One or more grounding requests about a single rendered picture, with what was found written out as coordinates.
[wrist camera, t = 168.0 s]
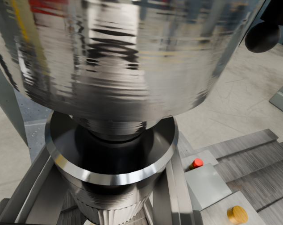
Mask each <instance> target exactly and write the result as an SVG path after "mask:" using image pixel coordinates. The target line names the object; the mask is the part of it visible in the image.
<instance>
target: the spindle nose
mask: <svg viewBox="0 0 283 225"><path fill-rule="evenodd" d="M265 1H266V0H0V69H1V70H2V72H3V74H4V76H5V78H6V79H7V80H8V82H9V83H10V84H11V85H12V86H13V87H14V88H15V89H16V90H17V91H19V92H20V93H21V94H22V95H24V96H25V97H27V98H29V99H30V100H32V101H34V102H36V103H38V104H40V105H42V106H44V107H47V108H50V109H52V110H55V111H58V112H60V113H64V114H68V115H71V116H75V117H80V118H85V119H91V120H97V121H110V122H142V121H154V120H160V119H165V118H169V117H173V116H176V115H179V114H182V113H185V112H187V111H189V110H191V109H193V108H195V107H197V106H198V105H200V104H201V103H203V102H204V101H205V100H206V99H207V98H208V97H209V96H210V94H211V93H212V91H213V89H214V87H215V86H216V84H217V82H218V81H219V79H220V77H221V76H222V74H223V72H224V71H225V69H226V67H227V65H228V64H229V62H230V60H231V59H232V57H233V56H234V54H235V52H236V50H237V49H238V47H239V45H240V44H241V42H242V40H243V38H244V37H245V35H246V34H247V32H248V30H249V29H250V27H251V25H252V23H253V22H254V20H255V18H256V17H257V15H258V13H259V12H260V10H261V8H262V7H263V5H264V3H265Z"/></svg>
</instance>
